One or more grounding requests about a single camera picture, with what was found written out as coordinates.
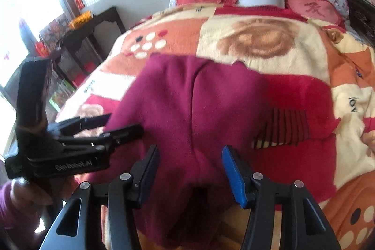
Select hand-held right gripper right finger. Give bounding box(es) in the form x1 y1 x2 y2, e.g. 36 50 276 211
222 145 342 250

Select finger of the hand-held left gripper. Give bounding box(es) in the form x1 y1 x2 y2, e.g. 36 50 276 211
59 125 144 151
56 113 113 136

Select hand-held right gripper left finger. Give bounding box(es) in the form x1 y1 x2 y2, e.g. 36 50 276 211
39 145 160 250

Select maroon fleece pants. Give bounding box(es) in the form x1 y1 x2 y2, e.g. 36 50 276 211
79 54 268 250

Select person's left forearm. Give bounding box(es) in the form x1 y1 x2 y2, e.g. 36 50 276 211
0 181 40 242

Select person's left hand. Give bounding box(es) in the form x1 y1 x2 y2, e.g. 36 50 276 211
10 177 71 206

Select colourful printed box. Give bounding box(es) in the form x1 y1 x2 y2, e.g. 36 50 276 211
39 14 71 45

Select window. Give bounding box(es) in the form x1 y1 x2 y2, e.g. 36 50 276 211
0 0 68 92

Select yellow package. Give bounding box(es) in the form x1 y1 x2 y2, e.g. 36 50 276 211
68 11 94 29

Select printed fleece blanket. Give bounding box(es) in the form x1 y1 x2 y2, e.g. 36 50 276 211
56 2 375 250

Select dark wooden table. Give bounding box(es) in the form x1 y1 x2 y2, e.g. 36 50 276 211
54 6 127 83

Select dark wooden headboard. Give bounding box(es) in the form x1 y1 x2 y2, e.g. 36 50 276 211
337 0 375 48

